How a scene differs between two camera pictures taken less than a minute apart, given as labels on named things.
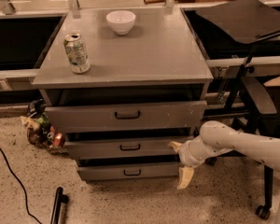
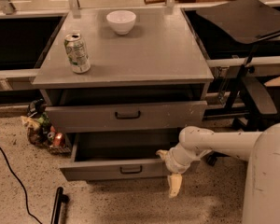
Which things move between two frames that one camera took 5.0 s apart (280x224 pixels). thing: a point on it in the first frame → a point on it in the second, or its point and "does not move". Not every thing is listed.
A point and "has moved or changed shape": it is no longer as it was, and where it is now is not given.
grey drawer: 146,147 has moved or changed shape
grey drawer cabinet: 125,87 does not move
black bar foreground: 61,199 does not move
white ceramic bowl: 121,21 does not move
